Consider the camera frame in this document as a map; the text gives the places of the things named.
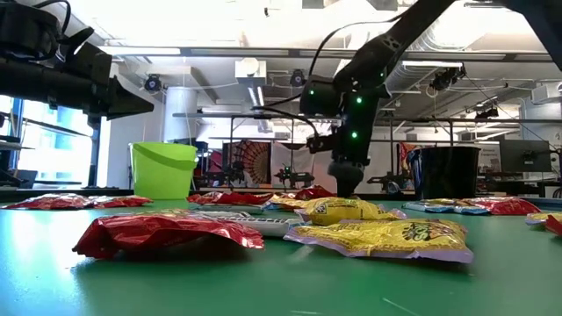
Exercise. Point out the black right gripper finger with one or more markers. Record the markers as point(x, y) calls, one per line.
point(347, 175)

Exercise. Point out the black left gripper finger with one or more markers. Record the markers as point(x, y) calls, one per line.
point(125, 103)

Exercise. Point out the yellow Sour Patch candy bag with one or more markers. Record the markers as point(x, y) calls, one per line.
point(443, 202)
point(347, 210)
point(373, 239)
point(283, 203)
point(538, 218)

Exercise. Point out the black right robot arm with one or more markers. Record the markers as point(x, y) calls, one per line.
point(395, 39)

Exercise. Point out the black background robot arm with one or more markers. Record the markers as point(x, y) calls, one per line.
point(386, 180)
point(232, 171)
point(290, 177)

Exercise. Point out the pale pink partition panel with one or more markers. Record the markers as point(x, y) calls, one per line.
point(322, 175)

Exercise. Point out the white hanging cloth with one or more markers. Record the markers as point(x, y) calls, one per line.
point(382, 160)
point(285, 155)

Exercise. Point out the long ceiling light bar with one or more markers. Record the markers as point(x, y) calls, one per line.
point(140, 51)

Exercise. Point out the white round column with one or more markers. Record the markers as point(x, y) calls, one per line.
point(180, 114)

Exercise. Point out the colourful hanging banner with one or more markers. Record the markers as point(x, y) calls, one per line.
point(406, 158)

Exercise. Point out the lime green plastic bucket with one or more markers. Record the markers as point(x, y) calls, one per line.
point(162, 171)

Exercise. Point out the mandala pattern tapestry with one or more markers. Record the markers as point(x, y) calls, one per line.
point(257, 160)

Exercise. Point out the black plastic bucket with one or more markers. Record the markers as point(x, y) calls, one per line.
point(448, 173)

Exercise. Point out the white ventilation box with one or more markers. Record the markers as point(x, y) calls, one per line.
point(250, 72)

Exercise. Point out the black computer monitor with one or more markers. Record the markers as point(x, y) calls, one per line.
point(524, 155)

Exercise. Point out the black round ceiling camera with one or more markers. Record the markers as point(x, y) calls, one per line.
point(153, 83)
point(296, 79)

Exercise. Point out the black table edge rail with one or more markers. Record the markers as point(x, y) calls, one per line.
point(382, 196)

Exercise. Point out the black metal rig frame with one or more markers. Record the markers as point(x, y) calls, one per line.
point(219, 116)

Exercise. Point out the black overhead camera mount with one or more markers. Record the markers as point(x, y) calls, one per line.
point(445, 79)

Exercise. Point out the white wall sign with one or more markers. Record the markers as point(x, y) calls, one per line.
point(489, 160)

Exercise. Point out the white wall air unit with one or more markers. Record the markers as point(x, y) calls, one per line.
point(546, 93)

